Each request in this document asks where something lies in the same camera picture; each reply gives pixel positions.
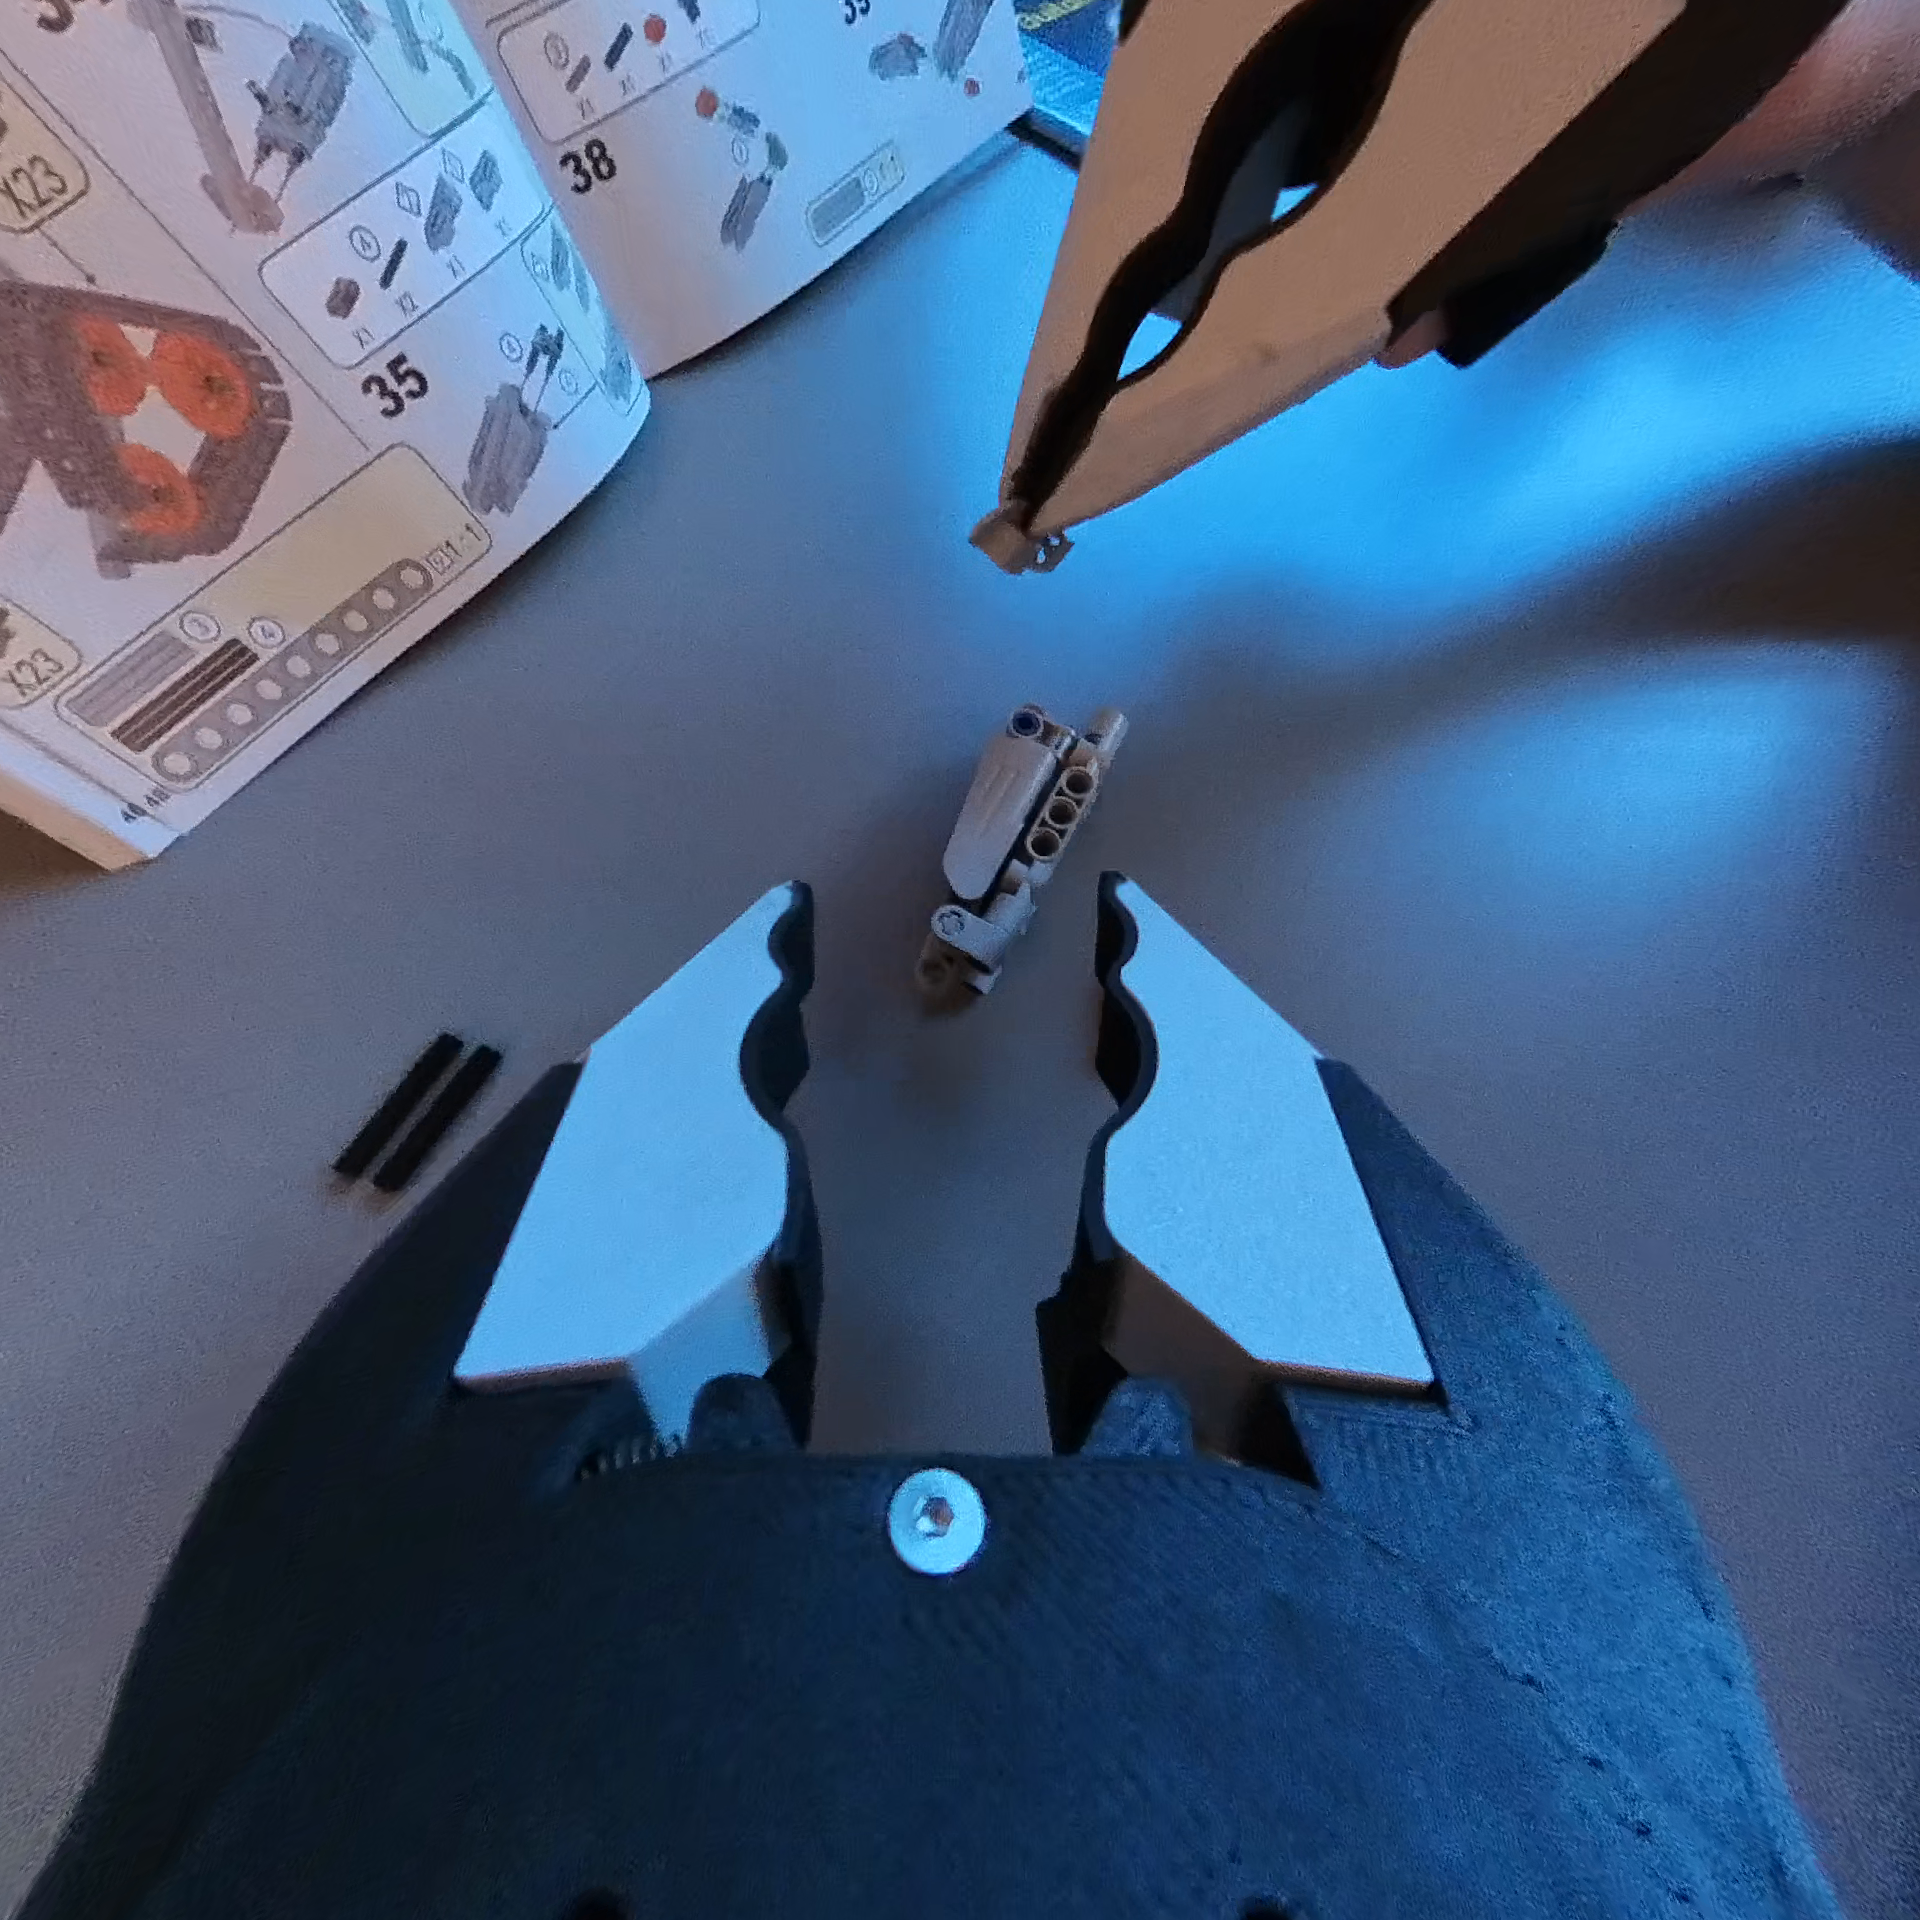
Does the grey brick assembly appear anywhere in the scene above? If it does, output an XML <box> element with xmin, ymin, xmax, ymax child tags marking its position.
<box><xmin>918</xmin><ymin>703</ymin><xmax>1131</xmax><ymax>1005</ymax></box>

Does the black axle rod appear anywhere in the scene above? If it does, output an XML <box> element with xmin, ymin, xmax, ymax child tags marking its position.
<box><xmin>333</xmin><ymin>1032</ymin><xmax>459</xmax><ymax>1178</ymax></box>
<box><xmin>373</xmin><ymin>1045</ymin><xmax>506</xmax><ymax>1193</ymax></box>

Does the white instruction booklet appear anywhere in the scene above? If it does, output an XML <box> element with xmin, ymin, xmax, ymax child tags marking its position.
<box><xmin>0</xmin><ymin>0</ymin><xmax>1037</xmax><ymax>871</ymax></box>

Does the small grey connector piece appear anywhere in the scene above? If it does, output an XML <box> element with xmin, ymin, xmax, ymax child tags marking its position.
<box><xmin>967</xmin><ymin>502</ymin><xmax>1076</xmax><ymax>580</ymax></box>

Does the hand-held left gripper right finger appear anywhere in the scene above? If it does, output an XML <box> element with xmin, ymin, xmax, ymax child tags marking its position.
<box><xmin>1037</xmin><ymin>868</ymin><xmax>1439</xmax><ymax>1460</ymax></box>

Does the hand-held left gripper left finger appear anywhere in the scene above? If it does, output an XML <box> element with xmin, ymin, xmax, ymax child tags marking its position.
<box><xmin>452</xmin><ymin>877</ymin><xmax>826</xmax><ymax>1454</ymax></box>

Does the person's right hand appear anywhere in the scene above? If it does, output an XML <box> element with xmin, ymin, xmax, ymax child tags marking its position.
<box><xmin>1650</xmin><ymin>0</ymin><xmax>1920</xmax><ymax>264</ymax></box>

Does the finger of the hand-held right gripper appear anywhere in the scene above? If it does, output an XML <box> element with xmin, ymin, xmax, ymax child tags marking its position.
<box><xmin>1049</xmin><ymin>0</ymin><xmax>1857</xmax><ymax>533</ymax></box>
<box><xmin>1003</xmin><ymin>0</ymin><xmax>1416</xmax><ymax>521</ymax></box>

